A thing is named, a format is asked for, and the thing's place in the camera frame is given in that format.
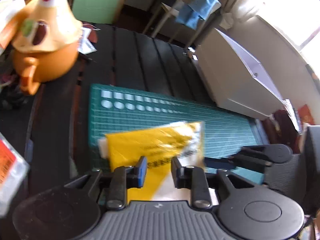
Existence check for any green cutting mat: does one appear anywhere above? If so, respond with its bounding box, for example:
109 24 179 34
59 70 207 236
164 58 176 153
88 83 266 186

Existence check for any white paper packet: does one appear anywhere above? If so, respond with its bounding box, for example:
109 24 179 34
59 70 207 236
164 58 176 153
78 27 98 55

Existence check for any wooden chair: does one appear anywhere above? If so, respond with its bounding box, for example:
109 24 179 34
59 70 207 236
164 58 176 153
142 0 220 49

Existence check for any blue towel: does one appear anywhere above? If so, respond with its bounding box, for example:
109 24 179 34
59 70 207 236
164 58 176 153
175 0 222 30

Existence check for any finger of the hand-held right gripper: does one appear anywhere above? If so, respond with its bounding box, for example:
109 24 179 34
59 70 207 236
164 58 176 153
204 153 273 174
237 144 283 161

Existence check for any red card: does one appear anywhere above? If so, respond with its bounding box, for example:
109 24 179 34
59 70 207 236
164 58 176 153
297 104 316 126

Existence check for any white storage cabinet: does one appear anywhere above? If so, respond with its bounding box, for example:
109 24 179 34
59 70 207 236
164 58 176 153
194 26 301 121

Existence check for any yellow plastic shopping bag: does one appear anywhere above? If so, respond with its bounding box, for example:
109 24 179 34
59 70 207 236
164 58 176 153
98 121 206 202

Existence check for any cardboard box with green sheet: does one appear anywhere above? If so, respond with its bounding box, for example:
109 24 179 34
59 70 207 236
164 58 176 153
72 0 126 26

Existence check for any clear packet with red label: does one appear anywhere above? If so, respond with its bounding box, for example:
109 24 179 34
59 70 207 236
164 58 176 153
0 131 31 218

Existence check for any orange pot-shaped toy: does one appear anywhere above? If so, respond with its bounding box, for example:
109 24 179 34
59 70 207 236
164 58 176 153
0 0 83 96

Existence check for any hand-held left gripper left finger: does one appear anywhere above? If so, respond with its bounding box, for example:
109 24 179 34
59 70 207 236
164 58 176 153
64 156 148 210

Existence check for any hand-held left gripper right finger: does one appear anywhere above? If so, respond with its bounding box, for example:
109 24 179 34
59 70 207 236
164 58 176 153
171 156 266 210

